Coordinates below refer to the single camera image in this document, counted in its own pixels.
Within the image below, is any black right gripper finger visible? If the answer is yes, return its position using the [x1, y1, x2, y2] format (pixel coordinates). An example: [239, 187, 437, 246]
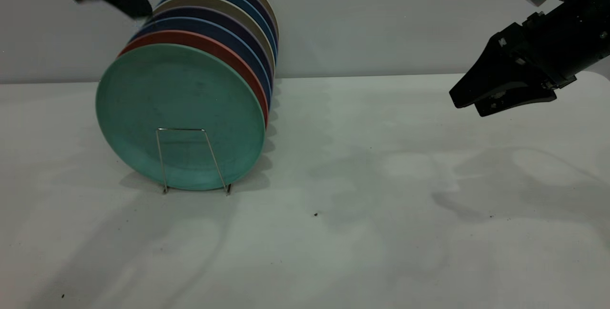
[476, 87, 558, 117]
[449, 36, 545, 109]

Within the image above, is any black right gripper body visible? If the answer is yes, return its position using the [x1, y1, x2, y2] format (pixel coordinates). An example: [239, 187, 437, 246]
[493, 13, 578, 90]

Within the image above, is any green round plate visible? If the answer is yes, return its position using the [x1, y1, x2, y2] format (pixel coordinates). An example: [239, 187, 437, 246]
[95, 43, 266, 192]

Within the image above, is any red round plate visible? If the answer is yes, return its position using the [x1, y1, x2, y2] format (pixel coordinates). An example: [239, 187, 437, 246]
[117, 30, 270, 129]

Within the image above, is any metal wire plate rack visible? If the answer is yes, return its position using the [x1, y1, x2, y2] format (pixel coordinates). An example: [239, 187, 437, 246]
[155, 127, 233, 196]

